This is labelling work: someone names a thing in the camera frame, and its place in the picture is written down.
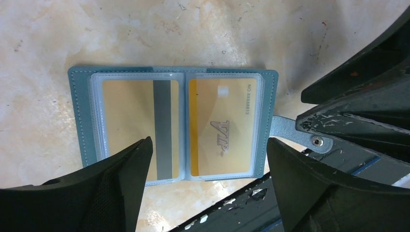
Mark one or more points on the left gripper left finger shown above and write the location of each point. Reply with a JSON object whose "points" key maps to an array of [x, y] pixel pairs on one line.
{"points": [[103, 197]]}

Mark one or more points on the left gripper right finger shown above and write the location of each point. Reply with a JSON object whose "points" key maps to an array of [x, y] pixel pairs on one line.
{"points": [[315, 197]]}

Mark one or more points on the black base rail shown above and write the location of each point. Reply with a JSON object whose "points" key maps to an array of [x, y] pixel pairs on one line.
{"points": [[254, 208]]}

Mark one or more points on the gold credit card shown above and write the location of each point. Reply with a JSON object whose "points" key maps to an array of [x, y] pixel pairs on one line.
{"points": [[136, 109]]}

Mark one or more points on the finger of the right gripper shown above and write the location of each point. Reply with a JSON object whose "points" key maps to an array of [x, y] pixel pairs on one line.
{"points": [[366, 100]]}

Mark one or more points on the blue card holder wallet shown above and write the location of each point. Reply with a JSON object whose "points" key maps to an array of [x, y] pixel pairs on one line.
{"points": [[87, 96]]}

